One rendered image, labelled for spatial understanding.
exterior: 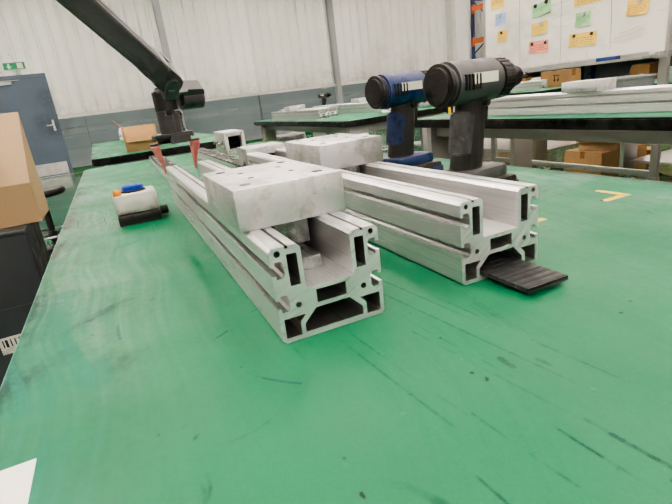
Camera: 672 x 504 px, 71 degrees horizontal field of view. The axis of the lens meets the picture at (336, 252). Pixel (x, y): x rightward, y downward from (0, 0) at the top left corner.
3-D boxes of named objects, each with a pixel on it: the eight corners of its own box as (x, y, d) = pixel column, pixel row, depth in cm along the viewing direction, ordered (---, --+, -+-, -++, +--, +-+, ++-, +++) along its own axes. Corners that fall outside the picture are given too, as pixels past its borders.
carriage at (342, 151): (289, 179, 87) (284, 141, 85) (343, 168, 91) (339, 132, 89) (324, 189, 73) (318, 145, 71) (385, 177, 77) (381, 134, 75)
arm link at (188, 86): (151, 58, 114) (166, 81, 111) (196, 55, 121) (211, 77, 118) (150, 98, 124) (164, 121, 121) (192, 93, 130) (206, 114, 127)
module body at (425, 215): (252, 187, 117) (246, 153, 115) (290, 180, 121) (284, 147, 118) (462, 286, 47) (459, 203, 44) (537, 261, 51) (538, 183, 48)
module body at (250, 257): (173, 203, 110) (165, 166, 108) (216, 194, 114) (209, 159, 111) (283, 344, 40) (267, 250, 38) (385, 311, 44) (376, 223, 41)
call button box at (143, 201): (119, 220, 99) (111, 190, 97) (167, 210, 102) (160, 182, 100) (120, 227, 92) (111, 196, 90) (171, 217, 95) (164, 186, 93)
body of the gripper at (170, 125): (195, 137, 123) (188, 108, 120) (154, 143, 119) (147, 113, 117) (191, 136, 129) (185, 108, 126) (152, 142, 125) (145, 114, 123)
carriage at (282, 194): (213, 228, 58) (201, 173, 56) (295, 210, 62) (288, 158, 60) (245, 261, 44) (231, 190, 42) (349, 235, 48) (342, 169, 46)
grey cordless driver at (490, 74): (423, 216, 73) (414, 66, 66) (506, 190, 83) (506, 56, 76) (461, 224, 67) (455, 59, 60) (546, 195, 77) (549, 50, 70)
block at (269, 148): (234, 185, 124) (227, 148, 121) (279, 176, 129) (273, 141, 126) (242, 189, 116) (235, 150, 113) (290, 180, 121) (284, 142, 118)
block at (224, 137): (215, 155, 211) (211, 133, 208) (240, 151, 216) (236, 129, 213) (222, 156, 202) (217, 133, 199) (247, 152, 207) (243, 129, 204)
